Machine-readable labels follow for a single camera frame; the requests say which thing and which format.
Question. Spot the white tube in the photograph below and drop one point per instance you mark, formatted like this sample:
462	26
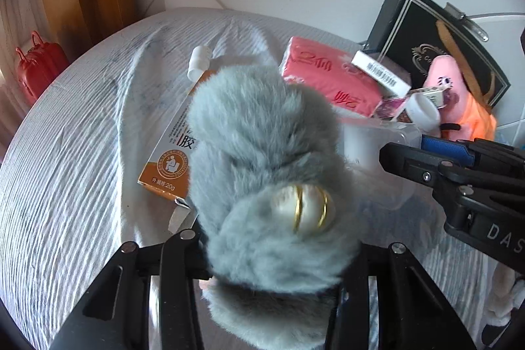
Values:
199	63

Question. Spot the orange white medicine box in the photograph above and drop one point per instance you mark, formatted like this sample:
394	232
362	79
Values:
168	169

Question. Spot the black box with gilt frame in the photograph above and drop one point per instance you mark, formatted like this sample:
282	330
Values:
410	18

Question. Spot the small red suitcase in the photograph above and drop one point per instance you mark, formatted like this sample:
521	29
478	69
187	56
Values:
39	67

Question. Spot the grey fluffy plush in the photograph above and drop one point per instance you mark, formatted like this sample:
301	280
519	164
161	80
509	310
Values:
254	128

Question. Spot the white jar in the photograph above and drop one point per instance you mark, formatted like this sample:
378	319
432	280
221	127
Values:
422	110

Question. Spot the clear plastic container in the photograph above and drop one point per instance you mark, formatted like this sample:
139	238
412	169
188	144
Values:
369	145

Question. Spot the white box with barcode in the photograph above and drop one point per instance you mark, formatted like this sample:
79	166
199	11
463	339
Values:
381	73

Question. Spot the pink tissue pack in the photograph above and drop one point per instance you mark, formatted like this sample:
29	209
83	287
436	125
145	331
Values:
320	79

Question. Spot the small purple patterned box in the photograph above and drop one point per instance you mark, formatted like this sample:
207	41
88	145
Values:
389	108

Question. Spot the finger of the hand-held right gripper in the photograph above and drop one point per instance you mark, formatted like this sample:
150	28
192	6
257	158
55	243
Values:
447	151
410	161

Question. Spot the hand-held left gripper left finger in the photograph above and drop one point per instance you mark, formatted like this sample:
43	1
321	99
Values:
176	272

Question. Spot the metal clip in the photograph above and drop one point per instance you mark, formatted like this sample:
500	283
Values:
467	22

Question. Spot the pink pig plush orange dress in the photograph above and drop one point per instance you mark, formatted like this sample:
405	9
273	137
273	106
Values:
443	71

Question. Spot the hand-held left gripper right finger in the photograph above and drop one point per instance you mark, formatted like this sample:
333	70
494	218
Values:
393	292

